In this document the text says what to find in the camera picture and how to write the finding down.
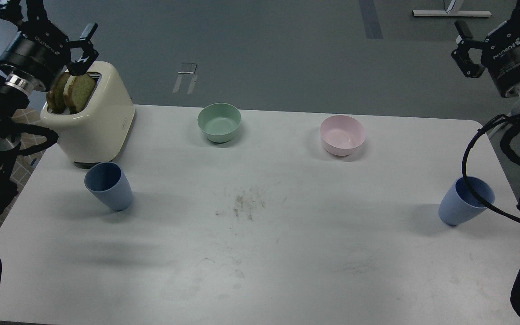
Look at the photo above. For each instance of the cream white toaster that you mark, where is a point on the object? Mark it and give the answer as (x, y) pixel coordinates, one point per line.
(97, 133)

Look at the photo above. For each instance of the right toast slice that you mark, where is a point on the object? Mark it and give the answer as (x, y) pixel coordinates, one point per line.
(77, 91)

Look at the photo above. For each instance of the blue cup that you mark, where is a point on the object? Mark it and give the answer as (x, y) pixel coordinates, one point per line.
(459, 205)
(109, 184)

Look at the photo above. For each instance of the left toast slice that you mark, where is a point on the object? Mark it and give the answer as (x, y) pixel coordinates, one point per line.
(55, 96)

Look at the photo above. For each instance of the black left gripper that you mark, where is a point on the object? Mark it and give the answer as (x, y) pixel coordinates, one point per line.
(41, 50)

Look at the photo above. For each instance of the pink bowl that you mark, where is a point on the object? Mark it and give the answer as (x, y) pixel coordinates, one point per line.
(342, 135)

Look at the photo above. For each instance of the mint green bowl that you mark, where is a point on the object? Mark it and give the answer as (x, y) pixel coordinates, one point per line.
(219, 122)

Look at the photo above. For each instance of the toast slice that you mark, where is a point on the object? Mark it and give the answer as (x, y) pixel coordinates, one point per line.
(77, 91)
(55, 96)

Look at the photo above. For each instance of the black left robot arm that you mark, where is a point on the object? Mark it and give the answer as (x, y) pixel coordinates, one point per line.
(19, 139)

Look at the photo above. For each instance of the white stand base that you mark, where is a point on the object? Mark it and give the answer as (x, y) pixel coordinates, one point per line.
(452, 9)

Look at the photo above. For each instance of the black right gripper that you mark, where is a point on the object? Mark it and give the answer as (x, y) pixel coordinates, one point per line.
(501, 55)

